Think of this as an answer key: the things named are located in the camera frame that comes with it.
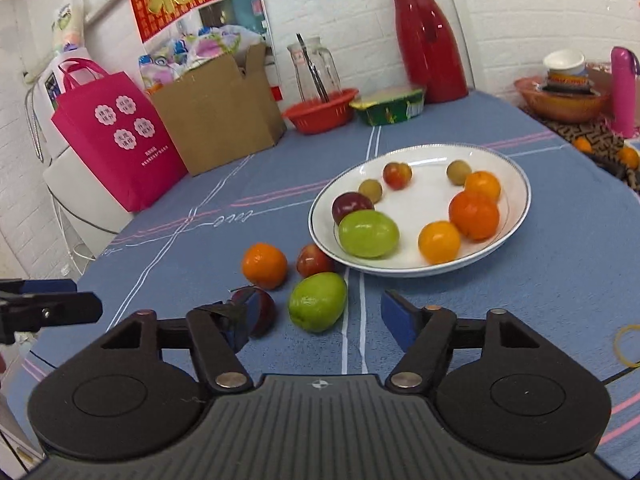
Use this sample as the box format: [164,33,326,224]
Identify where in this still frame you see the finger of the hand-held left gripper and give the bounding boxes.
[0,291,103,346]
[0,278,78,301]

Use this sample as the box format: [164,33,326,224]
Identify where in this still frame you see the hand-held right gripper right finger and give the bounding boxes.
[380,289,543,391]

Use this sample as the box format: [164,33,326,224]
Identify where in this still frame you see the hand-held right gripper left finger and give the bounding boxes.
[97,287,262,394]

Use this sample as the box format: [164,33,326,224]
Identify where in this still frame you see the dark red plum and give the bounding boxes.
[229,285,277,339]

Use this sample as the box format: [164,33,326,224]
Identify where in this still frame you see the small green apple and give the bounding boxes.
[288,272,348,333]

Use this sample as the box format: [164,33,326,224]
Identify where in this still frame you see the yellowish small orange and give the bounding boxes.
[418,220,462,264]

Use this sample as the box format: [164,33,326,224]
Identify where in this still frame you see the large green apple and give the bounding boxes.
[338,210,401,259]

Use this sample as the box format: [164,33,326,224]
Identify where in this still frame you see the dark red apple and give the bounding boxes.
[331,192,376,227]

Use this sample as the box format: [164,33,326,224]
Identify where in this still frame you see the white plate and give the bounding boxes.
[308,144,532,279]

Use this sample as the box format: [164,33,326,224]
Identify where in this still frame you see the large orange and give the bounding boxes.
[448,191,501,241]
[242,243,289,290]

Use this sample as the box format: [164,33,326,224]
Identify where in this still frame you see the red green apple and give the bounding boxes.
[382,161,414,191]

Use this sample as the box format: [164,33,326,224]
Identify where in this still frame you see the small brown fruit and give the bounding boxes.
[446,160,472,186]

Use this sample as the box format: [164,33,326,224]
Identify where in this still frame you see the small red apple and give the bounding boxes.
[296,243,336,279]

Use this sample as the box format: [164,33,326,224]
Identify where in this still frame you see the blue striped tablecloth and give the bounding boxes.
[0,89,640,480]

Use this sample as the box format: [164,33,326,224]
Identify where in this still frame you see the pink tote bag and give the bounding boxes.
[50,58,188,212]

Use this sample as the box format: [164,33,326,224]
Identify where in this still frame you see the cardboard box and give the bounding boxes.
[150,42,287,177]

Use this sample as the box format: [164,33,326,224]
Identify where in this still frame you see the green patterned bowl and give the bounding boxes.
[349,86,427,127]

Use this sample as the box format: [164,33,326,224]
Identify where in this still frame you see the red plastic basket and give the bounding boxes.
[282,88,360,135]

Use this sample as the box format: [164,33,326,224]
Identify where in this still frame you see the yellow rubber band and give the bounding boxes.
[615,324,640,367]

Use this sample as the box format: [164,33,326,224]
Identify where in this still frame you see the brown patterned cloth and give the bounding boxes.
[520,105,640,201]

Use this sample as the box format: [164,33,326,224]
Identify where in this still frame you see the glass pitcher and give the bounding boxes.
[287,36,342,103]

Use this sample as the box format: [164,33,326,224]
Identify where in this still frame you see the dark long utensil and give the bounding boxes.
[296,33,331,103]

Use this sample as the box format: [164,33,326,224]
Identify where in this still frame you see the plastic packet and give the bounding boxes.
[50,0,86,53]

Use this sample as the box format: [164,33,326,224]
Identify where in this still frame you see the orange woven basket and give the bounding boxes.
[514,75,613,123]

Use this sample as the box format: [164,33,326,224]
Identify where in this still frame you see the floral cloth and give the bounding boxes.
[138,25,268,93]

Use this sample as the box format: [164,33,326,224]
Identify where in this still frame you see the red thermos jug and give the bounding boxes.
[389,0,469,105]

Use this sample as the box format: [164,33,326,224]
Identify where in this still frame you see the stacked patterned bowls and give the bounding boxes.
[542,71,591,95]

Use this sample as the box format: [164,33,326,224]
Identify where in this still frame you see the white bowl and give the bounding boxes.
[543,50,587,77]

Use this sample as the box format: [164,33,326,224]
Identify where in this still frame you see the pink bottle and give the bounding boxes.
[610,46,640,138]

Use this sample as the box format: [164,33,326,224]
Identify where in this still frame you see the grey hose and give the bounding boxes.
[25,80,46,163]

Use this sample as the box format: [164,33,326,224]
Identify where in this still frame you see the picture wall poster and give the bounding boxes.
[197,0,283,103]

